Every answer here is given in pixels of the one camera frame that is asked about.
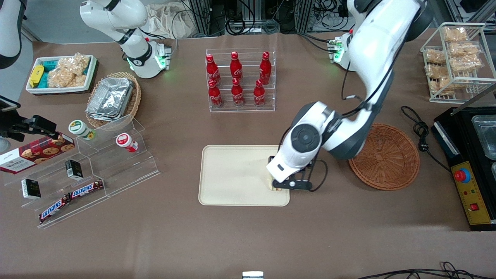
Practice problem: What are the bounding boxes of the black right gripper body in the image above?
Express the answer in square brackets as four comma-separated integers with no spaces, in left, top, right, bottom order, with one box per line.
[0,113,36,143]

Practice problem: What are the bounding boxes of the beige rectangular tray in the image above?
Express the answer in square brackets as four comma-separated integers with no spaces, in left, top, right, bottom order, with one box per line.
[198,145,290,207]

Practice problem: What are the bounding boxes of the oval light wicker basket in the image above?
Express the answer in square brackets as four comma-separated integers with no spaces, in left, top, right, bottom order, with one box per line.
[85,71,142,129]

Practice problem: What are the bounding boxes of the round brown wicker basket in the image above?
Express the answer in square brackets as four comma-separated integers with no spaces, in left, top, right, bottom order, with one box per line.
[348,123,420,191]

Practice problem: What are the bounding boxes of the red tartan cookie box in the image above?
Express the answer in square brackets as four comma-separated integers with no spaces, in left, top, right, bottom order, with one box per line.
[0,133,75,175]

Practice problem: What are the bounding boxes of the green lidded yoghurt cup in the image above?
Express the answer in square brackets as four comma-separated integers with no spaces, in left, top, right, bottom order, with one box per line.
[69,120,96,140]

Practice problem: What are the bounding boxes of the white rectangular snack bin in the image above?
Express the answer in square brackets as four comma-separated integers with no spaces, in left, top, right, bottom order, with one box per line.
[26,55,97,95]

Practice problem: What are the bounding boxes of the clear bag of rice crackers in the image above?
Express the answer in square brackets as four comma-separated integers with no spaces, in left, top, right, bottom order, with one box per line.
[47,67,87,88]
[58,53,91,75]

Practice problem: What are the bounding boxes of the yellow snack packet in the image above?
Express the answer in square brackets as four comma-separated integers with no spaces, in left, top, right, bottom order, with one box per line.
[29,65,45,88]

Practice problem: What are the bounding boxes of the small black box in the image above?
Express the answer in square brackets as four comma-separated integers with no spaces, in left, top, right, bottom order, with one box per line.
[65,159,83,180]
[21,179,41,200]

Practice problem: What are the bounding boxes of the clear acrylic bottle rack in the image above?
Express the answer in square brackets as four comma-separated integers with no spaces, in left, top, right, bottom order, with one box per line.
[206,48,276,113]

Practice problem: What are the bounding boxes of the aluminium foil container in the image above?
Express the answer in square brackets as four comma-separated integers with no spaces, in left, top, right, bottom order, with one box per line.
[86,110,124,122]
[86,77,134,117]

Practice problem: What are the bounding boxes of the red cola bottle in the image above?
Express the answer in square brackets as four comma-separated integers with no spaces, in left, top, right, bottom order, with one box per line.
[259,52,272,84]
[230,51,243,83]
[205,54,221,84]
[208,79,223,109]
[253,79,266,107]
[231,78,245,107]

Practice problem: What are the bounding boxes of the brown Snickers bar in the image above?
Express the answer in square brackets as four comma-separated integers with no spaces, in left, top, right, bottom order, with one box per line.
[69,180,104,199]
[39,195,71,224]

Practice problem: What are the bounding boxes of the red lidded yoghurt cup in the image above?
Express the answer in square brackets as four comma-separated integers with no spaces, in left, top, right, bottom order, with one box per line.
[116,133,139,153]

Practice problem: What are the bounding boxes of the clear acrylic stepped display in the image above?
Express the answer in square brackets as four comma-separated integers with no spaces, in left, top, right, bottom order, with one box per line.
[4,114,160,229]

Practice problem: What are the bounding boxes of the white crumpled cloth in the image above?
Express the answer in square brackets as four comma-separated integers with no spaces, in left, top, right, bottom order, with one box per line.
[144,3,194,39]

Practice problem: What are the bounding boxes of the bagged fried snack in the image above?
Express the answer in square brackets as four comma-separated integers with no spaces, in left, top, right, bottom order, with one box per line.
[428,77,456,96]
[425,64,450,80]
[449,55,483,73]
[443,26,468,43]
[449,42,480,58]
[425,50,446,64]

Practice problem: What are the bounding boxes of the black countertop appliance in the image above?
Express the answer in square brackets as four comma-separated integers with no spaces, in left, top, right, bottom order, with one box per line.
[431,105,496,232]

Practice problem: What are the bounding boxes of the yellow control box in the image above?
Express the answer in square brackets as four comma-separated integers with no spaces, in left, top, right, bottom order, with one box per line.
[451,161,493,226]

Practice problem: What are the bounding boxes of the steel appliance pan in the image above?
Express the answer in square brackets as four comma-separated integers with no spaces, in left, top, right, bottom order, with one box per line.
[472,115,496,160]

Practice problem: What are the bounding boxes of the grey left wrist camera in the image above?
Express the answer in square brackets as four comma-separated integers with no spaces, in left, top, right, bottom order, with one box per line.
[272,170,313,191]

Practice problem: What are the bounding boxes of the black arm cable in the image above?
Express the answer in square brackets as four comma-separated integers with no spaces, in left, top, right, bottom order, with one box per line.
[310,21,405,193]

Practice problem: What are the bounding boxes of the black power cord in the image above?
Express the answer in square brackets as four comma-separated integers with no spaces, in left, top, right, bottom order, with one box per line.
[401,105,452,173]

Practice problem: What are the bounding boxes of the coiled black cable bundle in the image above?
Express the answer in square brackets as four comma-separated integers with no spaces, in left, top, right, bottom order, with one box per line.
[224,0,280,36]

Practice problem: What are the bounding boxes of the aluminium frame post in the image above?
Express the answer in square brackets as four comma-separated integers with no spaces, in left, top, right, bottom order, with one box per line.
[189,0,212,37]
[296,0,315,33]

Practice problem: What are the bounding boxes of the black floor cables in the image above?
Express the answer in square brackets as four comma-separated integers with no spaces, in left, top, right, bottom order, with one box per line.
[356,262,496,279]

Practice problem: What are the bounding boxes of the white wire basket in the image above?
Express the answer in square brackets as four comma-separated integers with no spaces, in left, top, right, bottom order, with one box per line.
[420,22,496,104]

